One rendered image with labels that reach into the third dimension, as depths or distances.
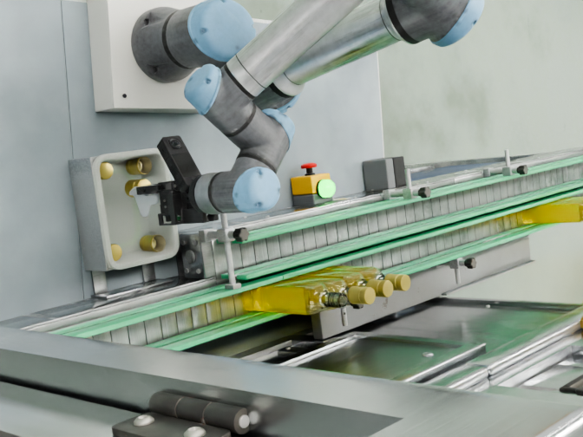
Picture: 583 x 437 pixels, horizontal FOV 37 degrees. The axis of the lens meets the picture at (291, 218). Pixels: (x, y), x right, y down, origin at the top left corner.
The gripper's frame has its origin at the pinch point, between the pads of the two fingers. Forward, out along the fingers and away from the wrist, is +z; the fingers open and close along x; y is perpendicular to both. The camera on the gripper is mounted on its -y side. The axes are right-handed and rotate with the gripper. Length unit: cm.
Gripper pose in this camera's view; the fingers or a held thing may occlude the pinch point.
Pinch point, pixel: (142, 187)
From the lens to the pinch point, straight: 175.1
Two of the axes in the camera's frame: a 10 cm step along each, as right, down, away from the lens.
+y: 1.2, 9.9, 0.8
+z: -7.1, 0.3, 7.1
